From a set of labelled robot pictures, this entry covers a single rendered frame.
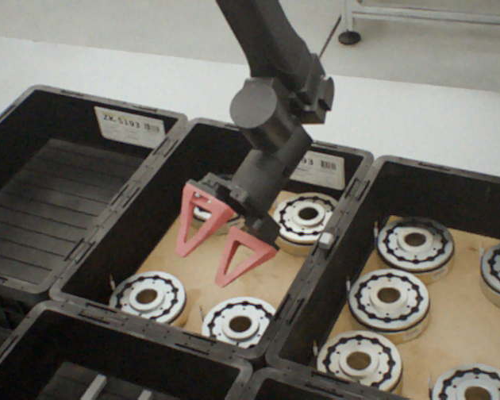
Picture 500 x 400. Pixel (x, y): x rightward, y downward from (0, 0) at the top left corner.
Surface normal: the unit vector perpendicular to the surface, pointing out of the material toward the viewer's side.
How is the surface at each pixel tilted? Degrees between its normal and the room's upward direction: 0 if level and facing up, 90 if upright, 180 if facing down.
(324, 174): 90
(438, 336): 0
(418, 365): 0
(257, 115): 28
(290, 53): 72
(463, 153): 0
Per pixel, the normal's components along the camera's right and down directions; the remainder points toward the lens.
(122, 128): -0.43, 0.63
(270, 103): -0.37, -0.39
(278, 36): 0.89, 0.08
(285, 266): -0.11, -0.74
